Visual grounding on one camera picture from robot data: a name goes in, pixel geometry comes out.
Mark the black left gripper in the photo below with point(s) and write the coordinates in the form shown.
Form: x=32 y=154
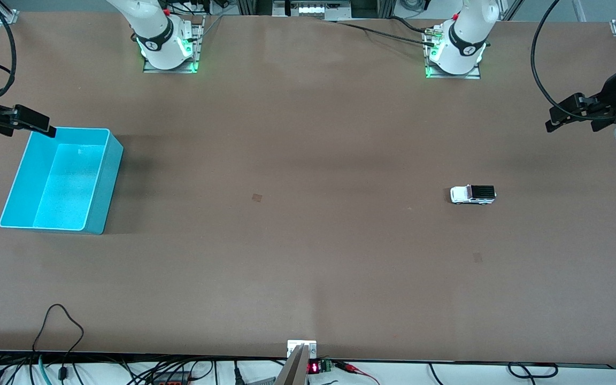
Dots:
x=611 y=95

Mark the white jeep toy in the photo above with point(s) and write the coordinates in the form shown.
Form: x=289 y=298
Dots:
x=472 y=194

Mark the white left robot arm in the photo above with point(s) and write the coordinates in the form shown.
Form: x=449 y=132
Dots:
x=466 y=32

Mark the cyan plastic bin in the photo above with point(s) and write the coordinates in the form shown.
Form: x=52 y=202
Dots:
x=67 y=182

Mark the black power strip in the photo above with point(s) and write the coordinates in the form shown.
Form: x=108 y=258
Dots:
x=169 y=378

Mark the red digit display module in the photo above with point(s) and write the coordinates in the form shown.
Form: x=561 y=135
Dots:
x=318 y=367

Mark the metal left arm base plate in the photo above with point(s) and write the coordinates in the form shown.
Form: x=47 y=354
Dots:
x=455 y=76

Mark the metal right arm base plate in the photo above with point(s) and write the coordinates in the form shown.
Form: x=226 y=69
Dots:
x=197 y=48

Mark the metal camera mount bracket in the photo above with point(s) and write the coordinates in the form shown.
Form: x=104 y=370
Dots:
x=294 y=363

